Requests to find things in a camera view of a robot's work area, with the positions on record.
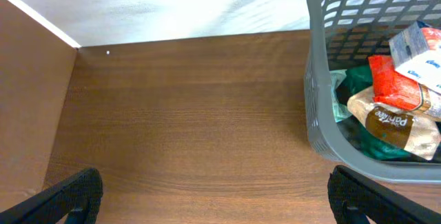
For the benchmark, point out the Kleenex tissue multipack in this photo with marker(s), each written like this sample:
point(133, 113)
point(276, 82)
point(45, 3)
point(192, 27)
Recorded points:
point(415, 52)

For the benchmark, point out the green Nescafe coffee bag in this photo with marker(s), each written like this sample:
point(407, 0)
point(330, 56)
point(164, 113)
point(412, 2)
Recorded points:
point(346, 83)

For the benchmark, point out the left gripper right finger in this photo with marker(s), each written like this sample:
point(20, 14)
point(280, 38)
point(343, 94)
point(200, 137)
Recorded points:
point(354, 198)

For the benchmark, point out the beige Pantree cookie bag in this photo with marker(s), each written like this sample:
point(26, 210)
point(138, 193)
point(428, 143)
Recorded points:
point(415, 134)

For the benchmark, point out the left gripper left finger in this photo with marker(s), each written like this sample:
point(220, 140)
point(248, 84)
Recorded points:
point(77, 199)

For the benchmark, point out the orange long biscuit pack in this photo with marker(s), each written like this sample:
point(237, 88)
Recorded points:
point(398, 91)

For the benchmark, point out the grey plastic basket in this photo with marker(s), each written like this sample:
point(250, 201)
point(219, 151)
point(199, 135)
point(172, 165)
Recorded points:
point(344, 33)

